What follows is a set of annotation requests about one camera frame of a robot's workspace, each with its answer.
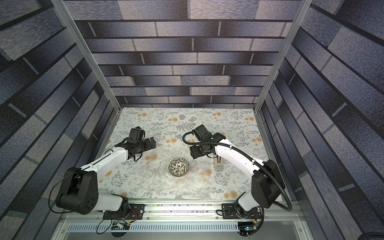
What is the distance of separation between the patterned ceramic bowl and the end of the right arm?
6.3 inches

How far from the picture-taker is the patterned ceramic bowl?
2.85 feet

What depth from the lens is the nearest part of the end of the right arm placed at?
0.59 meters
